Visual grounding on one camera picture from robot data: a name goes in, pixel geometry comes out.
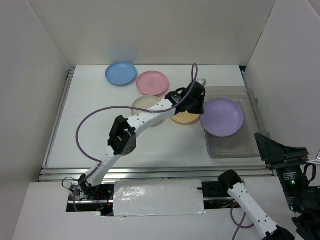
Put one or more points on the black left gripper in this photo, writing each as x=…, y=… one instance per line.
x=199, y=110

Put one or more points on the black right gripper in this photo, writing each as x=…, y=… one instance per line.
x=273, y=152

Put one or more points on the lilac plastic plate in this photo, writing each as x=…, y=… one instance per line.
x=222, y=117

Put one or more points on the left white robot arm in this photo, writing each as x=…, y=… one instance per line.
x=125, y=131

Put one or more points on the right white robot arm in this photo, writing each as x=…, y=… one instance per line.
x=231, y=183

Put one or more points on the clear plastic bin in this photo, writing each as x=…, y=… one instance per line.
x=242, y=144

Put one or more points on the orange plastic plate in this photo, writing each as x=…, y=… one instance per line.
x=185, y=117

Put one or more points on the cream plastic plate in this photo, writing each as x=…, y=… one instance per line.
x=145, y=102

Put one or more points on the pink plastic plate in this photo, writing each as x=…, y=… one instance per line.
x=152, y=83

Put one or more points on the blue plastic plate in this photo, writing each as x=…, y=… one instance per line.
x=121, y=73

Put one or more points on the white foam cover panel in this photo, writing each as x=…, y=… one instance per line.
x=143, y=198

